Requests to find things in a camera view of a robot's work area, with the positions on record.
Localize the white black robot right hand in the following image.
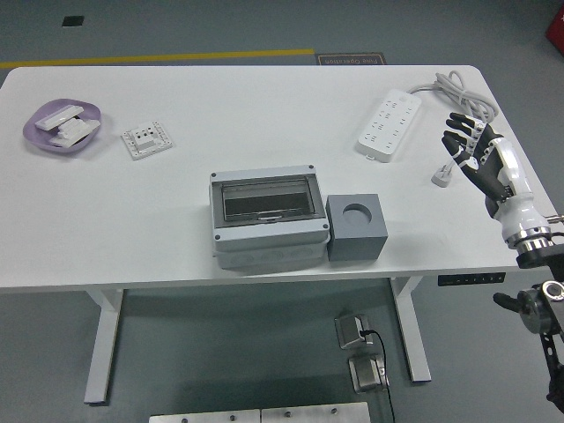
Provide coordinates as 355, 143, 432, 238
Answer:
442, 111, 554, 247

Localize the grey junction box with lid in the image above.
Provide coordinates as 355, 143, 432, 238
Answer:
208, 164, 332, 271

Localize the grey cube with round hole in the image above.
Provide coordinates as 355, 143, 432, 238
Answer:
325, 192, 389, 263

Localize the metal floor socket box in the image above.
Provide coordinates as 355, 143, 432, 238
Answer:
333, 313, 374, 351
347, 354, 391, 393

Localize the black table control panel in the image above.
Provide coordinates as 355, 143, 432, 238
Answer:
438, 272, 507, 286

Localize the white power strip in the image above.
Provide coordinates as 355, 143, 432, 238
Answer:
355, 87, 423, 163

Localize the white table leg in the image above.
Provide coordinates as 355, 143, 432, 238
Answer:
390, 277, 433, 383
83, 288, 125, 405

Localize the red object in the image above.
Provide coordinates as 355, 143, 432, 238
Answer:
545, 8, 564, 45

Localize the black floor sign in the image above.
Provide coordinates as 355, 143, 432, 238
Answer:
315, 52, 387, 67

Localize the grey metal plate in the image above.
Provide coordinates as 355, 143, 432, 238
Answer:
148, 409, 262, 423
260, 401, 371, 423

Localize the yellow floor tape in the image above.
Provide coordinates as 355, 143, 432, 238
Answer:
0, 47, 316, 70

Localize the white plastic clip part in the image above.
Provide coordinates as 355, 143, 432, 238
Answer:
56, 117, 101, 138

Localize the small white plastic block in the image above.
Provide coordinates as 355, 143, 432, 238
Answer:
48, 131, 85, 149

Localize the long white plastic bar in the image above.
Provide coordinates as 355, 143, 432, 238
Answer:
34, 103, 85, 130

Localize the purple shallow dish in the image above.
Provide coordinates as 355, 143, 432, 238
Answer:
22, 98, 103, 155

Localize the grey power cord with plug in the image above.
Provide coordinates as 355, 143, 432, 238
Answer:
407, 70, 501, 189

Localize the black floor cable with plug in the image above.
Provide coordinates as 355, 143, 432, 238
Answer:
359, 328, 397, 423

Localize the white wall socket plate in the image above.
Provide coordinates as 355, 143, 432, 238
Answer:
121, 121, 175, 162

